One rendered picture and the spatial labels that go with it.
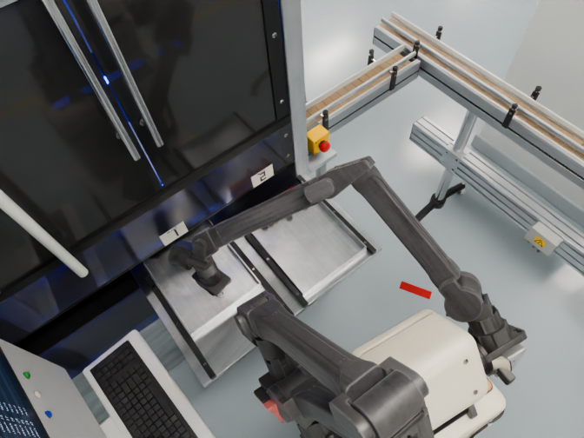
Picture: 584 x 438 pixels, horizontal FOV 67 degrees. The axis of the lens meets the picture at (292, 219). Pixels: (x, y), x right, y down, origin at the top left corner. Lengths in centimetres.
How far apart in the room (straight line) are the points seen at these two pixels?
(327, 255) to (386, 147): 154
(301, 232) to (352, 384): 95
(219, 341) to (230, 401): 89
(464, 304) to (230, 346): 70
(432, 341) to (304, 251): 70
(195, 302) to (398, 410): 97
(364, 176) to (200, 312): 72
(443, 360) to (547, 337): 170
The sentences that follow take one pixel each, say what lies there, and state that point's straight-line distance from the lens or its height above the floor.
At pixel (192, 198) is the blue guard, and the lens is 135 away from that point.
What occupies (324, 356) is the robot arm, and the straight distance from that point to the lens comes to 68.
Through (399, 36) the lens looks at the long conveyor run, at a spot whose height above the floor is 93.
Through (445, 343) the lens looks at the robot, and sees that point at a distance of 87.
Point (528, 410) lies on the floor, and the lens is 240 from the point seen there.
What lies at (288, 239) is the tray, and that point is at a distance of 150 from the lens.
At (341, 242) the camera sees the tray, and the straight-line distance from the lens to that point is 149.
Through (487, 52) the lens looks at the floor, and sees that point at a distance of 369.
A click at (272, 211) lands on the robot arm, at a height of 130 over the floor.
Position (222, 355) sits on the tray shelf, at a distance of 139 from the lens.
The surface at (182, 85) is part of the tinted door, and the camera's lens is 110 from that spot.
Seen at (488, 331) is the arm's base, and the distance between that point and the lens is 107.
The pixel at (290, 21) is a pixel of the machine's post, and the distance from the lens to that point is 119.
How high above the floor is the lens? 219
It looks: 59 degrees down
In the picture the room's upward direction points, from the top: 7 degrees counter-clockwise
